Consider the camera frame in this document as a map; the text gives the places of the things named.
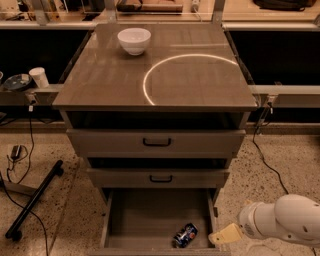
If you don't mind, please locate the crushed blue pepsi can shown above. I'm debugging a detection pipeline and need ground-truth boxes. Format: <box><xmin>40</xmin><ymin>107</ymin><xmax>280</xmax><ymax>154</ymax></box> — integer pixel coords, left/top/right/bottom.
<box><xmin>173</xmin><ymin>223</ymin><xmax>198</xmax><ymax>248</ymax></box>

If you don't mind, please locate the brown box on shelf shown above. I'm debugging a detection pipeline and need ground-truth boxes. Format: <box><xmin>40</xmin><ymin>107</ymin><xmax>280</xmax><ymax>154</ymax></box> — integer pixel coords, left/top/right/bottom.
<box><xmin>116</xmin><ymin>0</ymin><xmax>183</xmax><ymax>13</ymax></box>

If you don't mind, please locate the black cable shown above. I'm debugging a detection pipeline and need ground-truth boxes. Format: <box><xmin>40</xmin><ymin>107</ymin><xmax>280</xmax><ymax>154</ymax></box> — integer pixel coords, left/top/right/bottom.
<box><xmin>251</xmin><ymin>99</ymin><xmax>290</xmax><ymax>196</ymax></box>
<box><xmin>0</xmin><ymin>99</ymin><xmax>50</xmax><ymax>256</ymax></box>

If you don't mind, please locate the white paper cup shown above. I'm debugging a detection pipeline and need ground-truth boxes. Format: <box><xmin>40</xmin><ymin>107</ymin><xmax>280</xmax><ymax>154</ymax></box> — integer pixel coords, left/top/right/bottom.
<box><xmin>29</xmin><ymin>67</ymin><xmax>49</xmax><ymax>88</ymax></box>

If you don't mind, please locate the dark blue plate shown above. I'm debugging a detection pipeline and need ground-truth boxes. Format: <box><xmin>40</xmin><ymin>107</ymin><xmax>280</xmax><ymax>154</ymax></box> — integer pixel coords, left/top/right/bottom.
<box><xmin>3</xmin><ymin>74</ymin><xmax>32</xmax><ymax>91</ymax></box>

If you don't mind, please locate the black metal stand leg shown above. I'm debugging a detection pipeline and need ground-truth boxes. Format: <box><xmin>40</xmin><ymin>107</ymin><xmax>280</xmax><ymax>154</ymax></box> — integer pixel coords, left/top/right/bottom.
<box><xmin>5</xmin><ymin>160</ymin><xmax>64</xmax><ymax>241</ymax></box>

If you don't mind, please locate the dark bag on shelf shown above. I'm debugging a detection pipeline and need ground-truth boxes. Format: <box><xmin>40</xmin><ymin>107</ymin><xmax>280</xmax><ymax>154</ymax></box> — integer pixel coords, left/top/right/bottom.
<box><xmin>252</xmin><ymin>0</ymin><xmax>317</xmax><ymax>11</ymax></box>

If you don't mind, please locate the middle drawer with handle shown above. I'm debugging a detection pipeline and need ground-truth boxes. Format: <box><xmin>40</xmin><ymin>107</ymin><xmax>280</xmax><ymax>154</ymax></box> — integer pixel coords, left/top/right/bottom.
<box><xmin>87</xmin><ymin>168</ymin><xmax>229</xmax><ymax>188</ymax></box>

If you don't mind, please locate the top drawer with handle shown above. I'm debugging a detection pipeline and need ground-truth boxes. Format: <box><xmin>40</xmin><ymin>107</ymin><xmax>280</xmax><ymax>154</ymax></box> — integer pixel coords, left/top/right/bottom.
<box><xmin>67</xmin><ymin>129</ymin><xmax>245</xmax><ymax>159</ymax></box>

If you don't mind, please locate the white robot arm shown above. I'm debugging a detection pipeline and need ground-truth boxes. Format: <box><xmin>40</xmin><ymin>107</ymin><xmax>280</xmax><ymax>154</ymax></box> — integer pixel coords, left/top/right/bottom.
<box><xmin>208</xmin><ymin>194</ymin><xmax>320</xmax><ymax>248</ymax></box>

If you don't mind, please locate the black cable right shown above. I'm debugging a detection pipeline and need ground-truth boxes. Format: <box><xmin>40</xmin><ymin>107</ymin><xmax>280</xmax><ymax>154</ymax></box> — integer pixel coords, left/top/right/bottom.
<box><xmin>251</xmin><ymin>99</ymin><xmax>290</xmax><ymax>196</ymax></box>

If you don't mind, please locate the white ceramic bowl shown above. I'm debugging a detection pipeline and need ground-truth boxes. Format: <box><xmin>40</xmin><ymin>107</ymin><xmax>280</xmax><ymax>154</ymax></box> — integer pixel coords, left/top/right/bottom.
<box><xmin>117</xmin><ymin>27</ymin><xmax>151</xmax><ymax>56</ymax></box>

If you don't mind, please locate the open bottom drawer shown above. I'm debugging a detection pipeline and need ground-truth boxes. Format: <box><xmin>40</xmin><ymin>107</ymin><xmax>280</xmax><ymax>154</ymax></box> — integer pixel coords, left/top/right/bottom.
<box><xmin>90</xmin><ymin>188</ymin><xmax>231</xmax><ymax>256</ymax></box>

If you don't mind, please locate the brown drawer cabinet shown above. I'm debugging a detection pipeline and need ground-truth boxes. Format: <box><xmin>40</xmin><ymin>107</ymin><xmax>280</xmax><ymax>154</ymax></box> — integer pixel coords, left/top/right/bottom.
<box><xmin>52</xmin><ymin>22</ymin><xmax>259</xmax><ymax>256</ymax></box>

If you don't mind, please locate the drawer with handle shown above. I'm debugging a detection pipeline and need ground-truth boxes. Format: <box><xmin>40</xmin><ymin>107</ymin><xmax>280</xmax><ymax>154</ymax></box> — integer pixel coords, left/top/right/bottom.
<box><xmin>67</xmin><ymin>129</ymin><xmax>245</xmax><ymax>159</ymax></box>
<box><xmin>87</xmin><ymin>168</ymin><xmax>229</xmax><ymax>188</ymax></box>

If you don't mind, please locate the black cable left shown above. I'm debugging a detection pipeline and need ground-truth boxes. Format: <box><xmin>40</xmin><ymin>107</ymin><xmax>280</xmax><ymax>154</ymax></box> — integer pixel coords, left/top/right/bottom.
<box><xmin>0</xmin><ymin>99</ymin><xmax>50</xmax><ymax>256</ymax></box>

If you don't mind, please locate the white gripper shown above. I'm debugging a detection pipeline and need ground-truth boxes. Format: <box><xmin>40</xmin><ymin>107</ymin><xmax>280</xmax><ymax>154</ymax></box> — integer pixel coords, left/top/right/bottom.
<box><xmin>208</xmin><ymin>199</ymin><xmax>278</xmax><ymax>245</ymax></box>

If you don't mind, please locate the black power adapter left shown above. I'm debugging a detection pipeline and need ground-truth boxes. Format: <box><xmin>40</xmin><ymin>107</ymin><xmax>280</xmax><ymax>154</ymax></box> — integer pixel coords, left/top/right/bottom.
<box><xmin>10</xmin><ymin>145</ymin><xmax>21</xmax><ymax>160</ymax></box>

